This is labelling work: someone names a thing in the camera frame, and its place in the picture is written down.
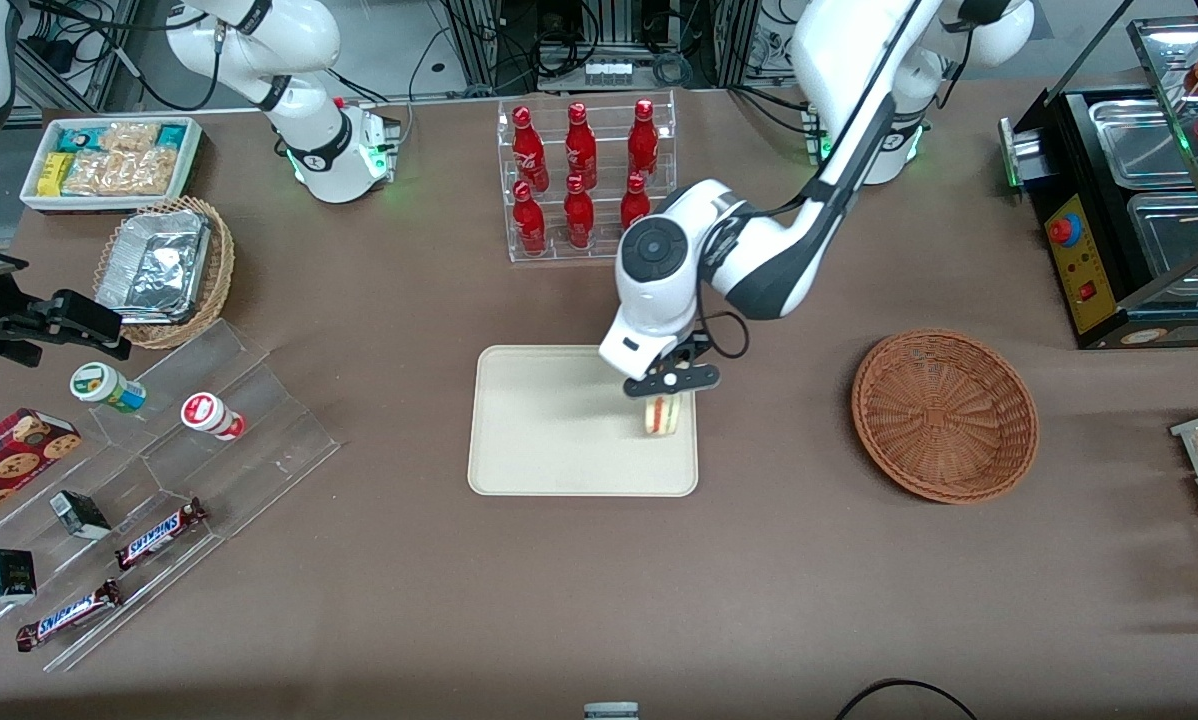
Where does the round brown wicker basket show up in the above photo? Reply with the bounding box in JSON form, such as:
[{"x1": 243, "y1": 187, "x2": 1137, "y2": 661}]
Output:
[{"x1": 851, "y1": 329, "x2": 1041, "y2": 505}]

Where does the clear acrylic stepped stand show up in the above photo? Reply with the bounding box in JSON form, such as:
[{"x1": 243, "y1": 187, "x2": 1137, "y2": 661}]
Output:
[{"x1": 0, "y1": 318, "x2": 342, "y2": 673}]

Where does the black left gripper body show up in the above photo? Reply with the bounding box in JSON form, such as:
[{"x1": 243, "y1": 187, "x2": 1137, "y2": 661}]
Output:
[{"x1": 649, "y1": 334, "x2": 714, "y2": 397}]

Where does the steel pan in warmer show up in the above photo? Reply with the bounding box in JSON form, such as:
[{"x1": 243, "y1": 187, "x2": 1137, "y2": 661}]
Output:
[
  {"x1": 1087, "y1": 98, "x2": 1195, "y2": 191},
  {"x1": 1127, "y1": 190, "x2": 1198, "y2": 301}
]

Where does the black yellow food warmer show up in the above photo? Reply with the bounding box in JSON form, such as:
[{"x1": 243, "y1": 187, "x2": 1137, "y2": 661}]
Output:
[{"x1": 997, "y1": 14, "x2": 1198, "y2": 351}]

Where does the green label white cup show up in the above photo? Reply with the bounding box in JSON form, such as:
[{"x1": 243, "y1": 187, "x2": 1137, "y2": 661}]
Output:
[{"x1": 69, "y1": 362, "x2": 148, "y2": 415}]

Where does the beige plastic tray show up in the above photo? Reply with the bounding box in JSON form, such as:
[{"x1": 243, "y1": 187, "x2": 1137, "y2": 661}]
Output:
[{"x1": 467, "y1": 344, "x2": 700, "y2": 498}]

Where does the red label white cup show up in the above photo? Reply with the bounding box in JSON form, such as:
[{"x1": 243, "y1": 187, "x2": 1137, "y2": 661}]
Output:
[{"x1": 180, "y1": 392, "x2": 247, "y2": 442}]

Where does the black and white box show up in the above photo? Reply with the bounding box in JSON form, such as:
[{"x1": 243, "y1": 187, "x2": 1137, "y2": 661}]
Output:
[{"x1": 0, "y1": 549, "x2": 38, "y2": 607}]

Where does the aluminium foil tray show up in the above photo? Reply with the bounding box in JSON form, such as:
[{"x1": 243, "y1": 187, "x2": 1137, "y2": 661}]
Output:
[{"x1": 95, "y1": 209, "x2": 212, "y2": 325}]

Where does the triangular sandwich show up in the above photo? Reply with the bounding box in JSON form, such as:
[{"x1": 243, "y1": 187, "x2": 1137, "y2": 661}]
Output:
[{"x1": 643, "y1": 392, "x2": 683, "y2": 439}]

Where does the black cable on table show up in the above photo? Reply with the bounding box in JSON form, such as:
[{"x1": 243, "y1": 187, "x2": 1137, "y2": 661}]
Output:
[{"x1": 835, "y1": 678, "x2": 978, "y2": 720}]

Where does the light wicker basket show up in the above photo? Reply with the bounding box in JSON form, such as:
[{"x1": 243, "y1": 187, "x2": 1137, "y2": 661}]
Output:
[{"x1": 93, "y1": 196, "x2": 236, "y2": 351}]

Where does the small black box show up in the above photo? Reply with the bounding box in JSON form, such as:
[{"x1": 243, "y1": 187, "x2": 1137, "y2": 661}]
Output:
[{"x1": 49, "y1": 490, "x2": 112, "y2": 541}]

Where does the clear acrylic bottle rack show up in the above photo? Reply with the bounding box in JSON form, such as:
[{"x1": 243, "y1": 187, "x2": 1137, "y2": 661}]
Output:
[{"x1": 496, "y1": 89, "x2": 679, "y2": 264}]

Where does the red cookie box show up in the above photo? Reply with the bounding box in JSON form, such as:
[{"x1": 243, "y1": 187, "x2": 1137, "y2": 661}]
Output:
[{"x1": 0, "y1": 407, "x2": 83, "y2": 533}]

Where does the Snickers chocolate bar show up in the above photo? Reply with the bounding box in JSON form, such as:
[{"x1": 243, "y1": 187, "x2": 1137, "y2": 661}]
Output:
[
  {"x1": 114, "y1": 497, "x2": 209, "y2": 572},
  {"x1": 15, "y1": 579, "x2": 123, "y2": 653}
]

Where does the clear bag of crackers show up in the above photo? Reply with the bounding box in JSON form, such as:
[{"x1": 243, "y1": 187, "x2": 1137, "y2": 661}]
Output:
[
  {"x1": 61, "y1": 150, "x2": 126, "y2": 197},
  {"x1": 99, "y1": 121, "x2": 161, "y2": 154},
  {"x1": 119, "y1": 147, "x2": 179, "y2": 197}
]

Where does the white plastic snack tub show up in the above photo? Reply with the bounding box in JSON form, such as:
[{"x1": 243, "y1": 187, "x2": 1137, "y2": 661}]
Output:
[{"x1": 20, "y1": 116, "x2": 205, "y2": 214}]

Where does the yellow snack packet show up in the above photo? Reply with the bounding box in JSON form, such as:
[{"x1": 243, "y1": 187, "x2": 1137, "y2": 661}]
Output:
[{"x1": 36, "y1": 151, "x2": 76, "y2": 199}]

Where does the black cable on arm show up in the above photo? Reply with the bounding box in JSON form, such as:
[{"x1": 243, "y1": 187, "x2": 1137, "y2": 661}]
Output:
[{"x1": 694, "y1": 0, "x2": 945, "y2": 361}]

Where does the red cola bottle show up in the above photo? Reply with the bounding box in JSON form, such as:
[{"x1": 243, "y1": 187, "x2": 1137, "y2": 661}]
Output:
[
  {"x1": 562, "y1": 175, "x2": 596, "y2": 249},
  {"x1": 512, "y1": 181, "x2": 548, "y2": 255},
  {"x1": 511, "y1": 105, "x2": 548, "y2": 193},
  {"x1": 620, "y1": 173, "x2": 652, "y2": 233},
  {"x1": 564, "y1": 101, "x2": 599, "y2": 189},
  {"x1": 627, "y1": 98, "x2": 661, "y2": 183}
]

